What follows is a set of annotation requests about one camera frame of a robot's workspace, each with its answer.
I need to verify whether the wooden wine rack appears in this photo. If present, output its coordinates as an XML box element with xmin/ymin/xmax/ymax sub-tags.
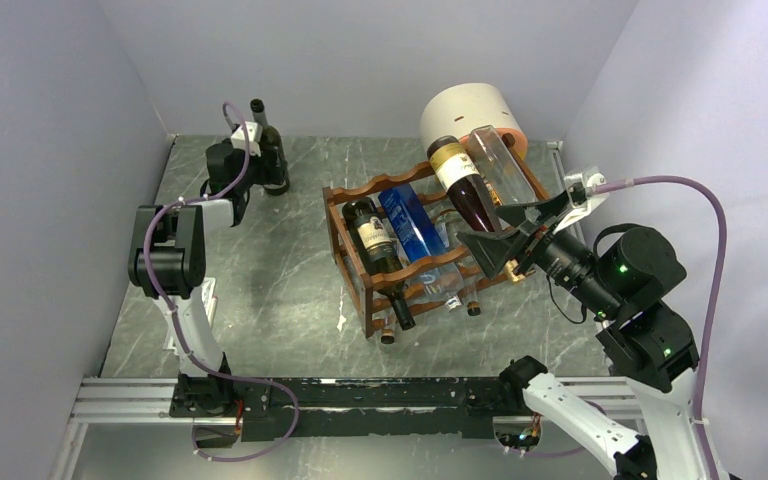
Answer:
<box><xmin>322</xmin><ymin>160</ymin><xmax>554</xmax><ymax>340</ymax></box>

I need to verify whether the rose wine bottle gold cap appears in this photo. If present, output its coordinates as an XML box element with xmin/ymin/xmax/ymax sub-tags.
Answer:
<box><xmin>426</xmin><ymin>136</ymin><xmax>526</xmax><ymax>284</ymax></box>

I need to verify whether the green wine bottle silver cap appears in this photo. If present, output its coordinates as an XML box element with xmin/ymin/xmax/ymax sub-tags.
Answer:
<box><xmin>249</xmin><ymin>98</ymin><xmax>290</xmax><ymax>196</ymax></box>

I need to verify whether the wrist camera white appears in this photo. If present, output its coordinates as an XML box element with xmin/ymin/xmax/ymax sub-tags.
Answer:
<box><xmin>554</xmin><ymin>166</ymin><xmax>609</xmax><ymax>233</ymax></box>
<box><xmin>230</xmin><ymin>121</ymin><xmax>263</xmax><ymax>157</ymax></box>

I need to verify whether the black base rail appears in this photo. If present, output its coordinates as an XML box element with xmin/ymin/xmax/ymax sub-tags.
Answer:
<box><xmin>168</xmin><ymin>377</ymin><xmax>532</xmax><ymax>442</ymax></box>

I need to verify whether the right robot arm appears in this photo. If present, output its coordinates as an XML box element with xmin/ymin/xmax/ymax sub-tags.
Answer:
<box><xmin>459</xmin><ymin>223</ymin><xmax>727</xmax><ymax>479</ymax></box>

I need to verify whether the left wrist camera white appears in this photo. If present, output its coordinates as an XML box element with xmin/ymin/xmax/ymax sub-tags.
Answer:
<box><xmin>230</xmin><ymin>121</ymin><xmax>263</xmax><ymax>157</ymax></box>

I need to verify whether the clear glass bottle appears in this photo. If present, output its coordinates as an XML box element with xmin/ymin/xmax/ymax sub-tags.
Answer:
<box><xmin>467</xmin><ymin>125</ymin><xmax>540</xmax><ymax>207</ymax></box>

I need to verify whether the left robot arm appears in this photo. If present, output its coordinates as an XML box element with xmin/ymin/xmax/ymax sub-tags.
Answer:
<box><xmin>128</xmin><ymin>139</ymin><xmax>287</xmax><ymax>416</ymax></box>

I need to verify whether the blue glass bottle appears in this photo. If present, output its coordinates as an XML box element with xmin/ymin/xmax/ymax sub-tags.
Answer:
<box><xmin>378</xmin><ymin>184</ymin><xmax>436</xmax><ymax>289</ymax></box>

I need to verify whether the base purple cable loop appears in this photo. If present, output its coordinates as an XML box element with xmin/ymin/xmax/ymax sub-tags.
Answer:
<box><xmin>185</xmin><ymin>397</ymin><xmax>302</xmax><ymax>464</ymax></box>

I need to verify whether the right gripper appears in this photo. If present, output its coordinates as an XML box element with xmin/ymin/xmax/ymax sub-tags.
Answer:
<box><xmin>456</xmin><ymin>189</ymin><xmax>622</xmax><ymax>318</ymax></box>

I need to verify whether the white printed card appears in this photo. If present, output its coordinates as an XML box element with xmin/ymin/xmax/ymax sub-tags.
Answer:
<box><xmin>164</xmin><ymin>277</ymin><xmax>218</xmax><ymax>353</ymax></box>

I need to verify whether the clear bottle lower rack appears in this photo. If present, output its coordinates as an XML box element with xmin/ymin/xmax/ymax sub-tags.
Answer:
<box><xmin>421</xmin><ymin>219</ymin><xmax>482</xmax><ymax>316</ymax></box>

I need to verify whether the dark wine bottle white label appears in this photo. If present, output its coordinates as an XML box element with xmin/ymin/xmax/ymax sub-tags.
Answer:
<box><xmin>341</xmin><ymin>197</ymin><xmax>416</xmax><ymax>330</ymax></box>

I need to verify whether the white orange cylinder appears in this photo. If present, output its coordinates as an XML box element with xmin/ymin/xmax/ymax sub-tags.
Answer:
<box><xmin>419</xmin><ymin>83</ymin><xmax>528</xmax><ymax>160</ymax></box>

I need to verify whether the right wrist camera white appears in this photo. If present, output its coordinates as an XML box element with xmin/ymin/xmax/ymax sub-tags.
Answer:
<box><xmin>554</xmin><ymin>166</ymin><xmax>609</xmax><ymax>233</ymax></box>

